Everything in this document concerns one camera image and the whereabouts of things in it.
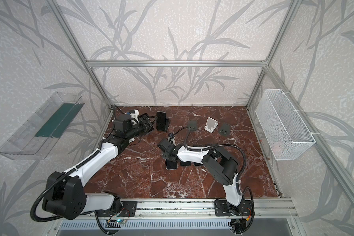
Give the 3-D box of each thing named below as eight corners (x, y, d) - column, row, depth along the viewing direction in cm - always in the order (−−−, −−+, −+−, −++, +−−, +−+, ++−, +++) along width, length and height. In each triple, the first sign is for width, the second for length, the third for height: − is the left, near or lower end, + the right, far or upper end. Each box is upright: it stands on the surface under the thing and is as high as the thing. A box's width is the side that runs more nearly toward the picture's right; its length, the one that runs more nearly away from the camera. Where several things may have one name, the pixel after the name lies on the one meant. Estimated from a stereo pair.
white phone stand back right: (203, 128, 108) (204, 121, 101) (207, 123, 111) (208, 116, 104) (212, 133, 105) (214, 126, 99) (216, 128, 108) (218, 120, 102)
